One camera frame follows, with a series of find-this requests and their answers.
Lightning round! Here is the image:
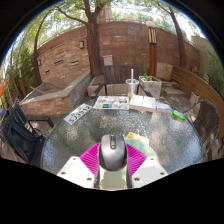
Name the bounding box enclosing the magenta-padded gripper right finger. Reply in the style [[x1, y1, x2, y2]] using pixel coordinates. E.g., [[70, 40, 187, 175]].
[[125, 143, 169, 189]]

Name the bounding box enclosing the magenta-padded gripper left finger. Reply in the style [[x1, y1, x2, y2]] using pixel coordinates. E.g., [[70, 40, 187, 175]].
[[56, 142, 101, 189]]

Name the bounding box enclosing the grey and black computer mouse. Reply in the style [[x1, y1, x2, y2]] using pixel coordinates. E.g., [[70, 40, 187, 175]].
[[98, 133, 128, 172]]

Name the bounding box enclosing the round pastel mouse pad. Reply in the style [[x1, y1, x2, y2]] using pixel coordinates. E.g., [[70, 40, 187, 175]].
[[99, 138, 161, 190]]

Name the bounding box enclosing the yellow paper note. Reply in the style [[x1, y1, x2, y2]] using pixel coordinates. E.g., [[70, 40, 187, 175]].
[[124, 131, 150, 146]]

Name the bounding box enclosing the white license plate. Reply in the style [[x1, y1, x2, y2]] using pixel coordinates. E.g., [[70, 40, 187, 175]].
[[63, 103, 94, 126]]

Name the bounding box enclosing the white open book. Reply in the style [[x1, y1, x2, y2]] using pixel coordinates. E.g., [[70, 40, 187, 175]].
[[128, 94, 157, 113]]

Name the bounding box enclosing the small blue booklet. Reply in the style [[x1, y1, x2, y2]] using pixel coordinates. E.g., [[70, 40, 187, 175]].
[[155, 101, 174, 114]]

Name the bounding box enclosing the green marker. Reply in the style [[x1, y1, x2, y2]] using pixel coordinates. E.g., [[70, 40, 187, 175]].
[[172, 109, 186, 121]]

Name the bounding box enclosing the black backpack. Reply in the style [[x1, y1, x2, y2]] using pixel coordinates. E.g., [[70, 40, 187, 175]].
[[3, 119, 45, 162]]

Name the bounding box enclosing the stone raised counter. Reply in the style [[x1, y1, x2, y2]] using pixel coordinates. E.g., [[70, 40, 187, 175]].
[[19, 70, 93, 116]]

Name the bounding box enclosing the clear plastic cup with straw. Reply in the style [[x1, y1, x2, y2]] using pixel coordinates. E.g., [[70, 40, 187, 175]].
[[125, 68, 140, 100]]

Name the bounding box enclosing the concrete block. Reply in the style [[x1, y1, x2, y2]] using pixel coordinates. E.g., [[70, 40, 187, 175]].
[[87, 74, 108, 98]]

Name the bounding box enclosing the white rectangular planter box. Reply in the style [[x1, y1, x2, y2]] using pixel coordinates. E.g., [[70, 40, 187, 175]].
[[138, 75, 163, 100]]

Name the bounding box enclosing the black slatted patio chair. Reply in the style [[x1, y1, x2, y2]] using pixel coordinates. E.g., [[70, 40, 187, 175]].
[[0, 101, 55, 166]]

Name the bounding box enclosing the dark wicker chair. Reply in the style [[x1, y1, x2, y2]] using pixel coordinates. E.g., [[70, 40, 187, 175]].
[[182, 99, 221, 158]]

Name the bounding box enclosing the dark wooden slatted chair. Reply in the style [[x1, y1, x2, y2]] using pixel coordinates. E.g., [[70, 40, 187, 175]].
[[90, 64, 154, 98]]

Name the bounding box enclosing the tan stone slab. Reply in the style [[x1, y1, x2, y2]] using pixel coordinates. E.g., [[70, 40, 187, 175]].
[[156, 62, 174, 82]]

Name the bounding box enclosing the curved wooden bench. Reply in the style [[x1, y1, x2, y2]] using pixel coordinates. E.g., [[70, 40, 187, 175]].
[[171, 65, 224, 141]]

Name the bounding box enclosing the beige utility box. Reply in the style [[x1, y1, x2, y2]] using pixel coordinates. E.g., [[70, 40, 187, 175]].
[[102, 54, 114, 67]]

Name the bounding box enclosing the large tree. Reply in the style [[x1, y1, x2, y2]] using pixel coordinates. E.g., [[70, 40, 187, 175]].
[[54, 0, 114, 78]]

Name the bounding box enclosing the thin curved tree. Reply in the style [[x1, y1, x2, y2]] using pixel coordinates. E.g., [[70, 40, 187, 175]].
[[31, 9, 58, 86]]

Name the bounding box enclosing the thin leaning tree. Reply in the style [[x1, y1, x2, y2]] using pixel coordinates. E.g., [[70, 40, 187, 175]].
[[158, 1, 188, 69]]

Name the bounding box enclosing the wooden lantern post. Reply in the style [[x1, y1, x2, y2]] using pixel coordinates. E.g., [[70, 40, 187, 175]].
[[145, 20, 158, 78]]

